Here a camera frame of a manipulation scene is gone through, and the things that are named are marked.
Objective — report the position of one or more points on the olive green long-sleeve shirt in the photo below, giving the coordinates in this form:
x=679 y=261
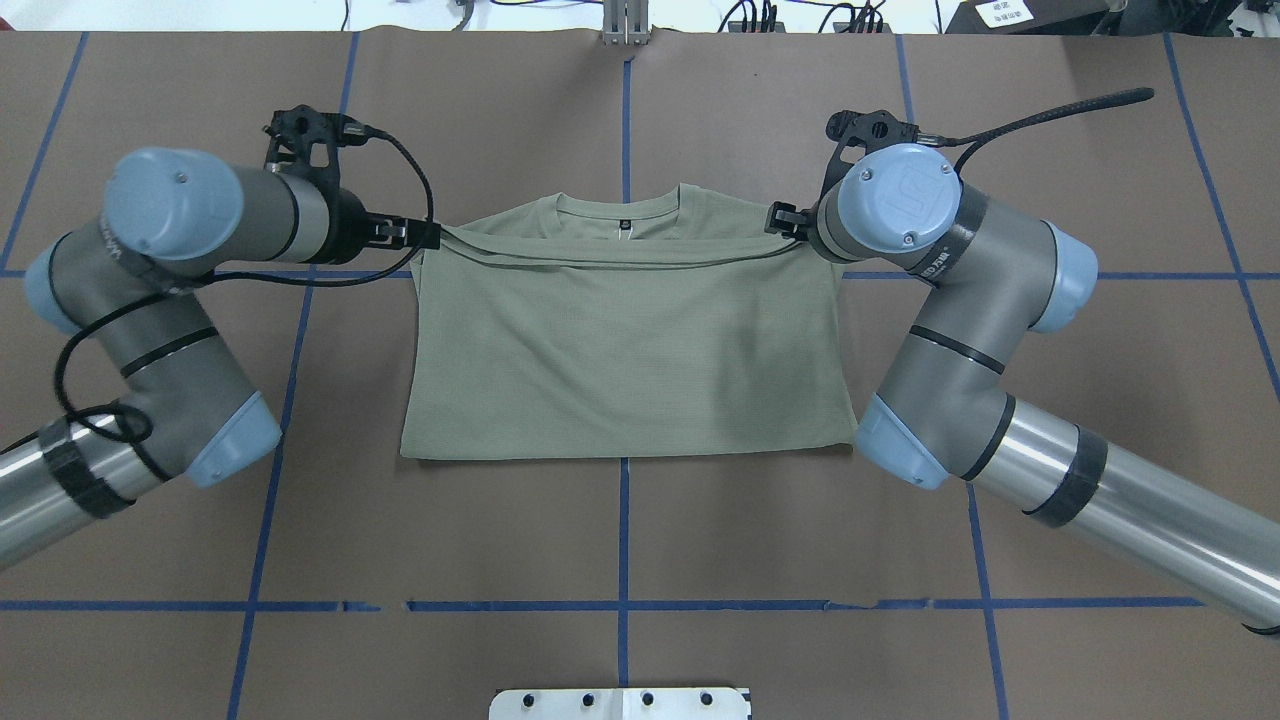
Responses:
x=675 y=326

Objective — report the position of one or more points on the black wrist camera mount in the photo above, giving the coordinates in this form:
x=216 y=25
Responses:
x=871 y=132
x=305 y=142

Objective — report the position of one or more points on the grey aluminium frame post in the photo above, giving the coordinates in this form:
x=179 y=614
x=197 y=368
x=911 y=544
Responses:
x=626 y=22

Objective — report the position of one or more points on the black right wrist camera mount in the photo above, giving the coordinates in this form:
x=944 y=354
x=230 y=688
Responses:
x=871 y=132

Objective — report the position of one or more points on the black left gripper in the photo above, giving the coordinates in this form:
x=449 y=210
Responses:
x=348 y=225

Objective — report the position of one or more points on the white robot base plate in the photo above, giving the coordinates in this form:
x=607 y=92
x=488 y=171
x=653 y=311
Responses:
x=623 y=703

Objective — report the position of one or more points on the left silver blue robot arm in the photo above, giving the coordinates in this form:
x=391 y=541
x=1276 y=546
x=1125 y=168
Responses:
x=148 y=389

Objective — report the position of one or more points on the black orange connector block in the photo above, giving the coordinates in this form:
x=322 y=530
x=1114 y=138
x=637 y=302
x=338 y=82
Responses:
x=751 y=18
x=850 y=19

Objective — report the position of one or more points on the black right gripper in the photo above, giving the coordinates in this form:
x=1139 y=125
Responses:
x=786 y=219

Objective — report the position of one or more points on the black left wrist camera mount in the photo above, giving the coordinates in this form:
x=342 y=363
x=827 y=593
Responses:
x=305 y=142

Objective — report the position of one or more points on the dark box with white label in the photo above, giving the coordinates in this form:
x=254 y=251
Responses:
x=1054 y=18

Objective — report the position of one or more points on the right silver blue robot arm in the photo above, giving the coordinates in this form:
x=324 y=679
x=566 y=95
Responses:
x=995 y=274

